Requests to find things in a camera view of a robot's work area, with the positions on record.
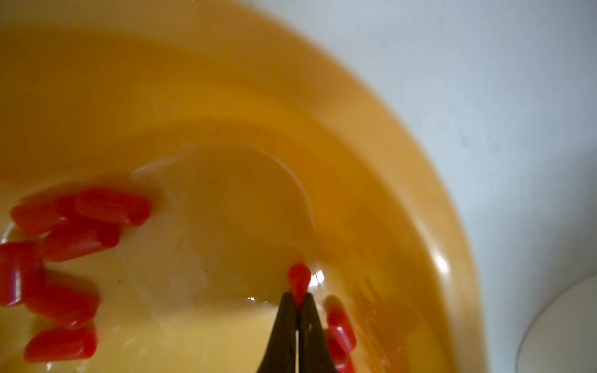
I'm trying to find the red screw sleeve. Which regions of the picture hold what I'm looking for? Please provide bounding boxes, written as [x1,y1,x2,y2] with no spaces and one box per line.
[324,329,355,373]
[24,328,98,364]
[75,187,152,227]
[26,283,100,329]
[1,241,45,307]
[41,221,121,263]
[10,194,84,236]
[326,307,357,354]

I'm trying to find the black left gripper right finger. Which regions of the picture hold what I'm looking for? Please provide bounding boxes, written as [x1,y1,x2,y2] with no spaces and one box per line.
[297,293,337,373]

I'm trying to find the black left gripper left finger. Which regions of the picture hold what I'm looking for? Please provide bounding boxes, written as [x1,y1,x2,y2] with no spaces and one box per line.
[257,292,298,373]

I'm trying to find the white dome with screws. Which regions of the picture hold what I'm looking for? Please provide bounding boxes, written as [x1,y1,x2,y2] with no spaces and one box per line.
[516,276,596,373]

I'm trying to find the yellow plastic tray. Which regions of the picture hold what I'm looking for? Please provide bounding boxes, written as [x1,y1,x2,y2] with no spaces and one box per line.
[1,1,487,372]

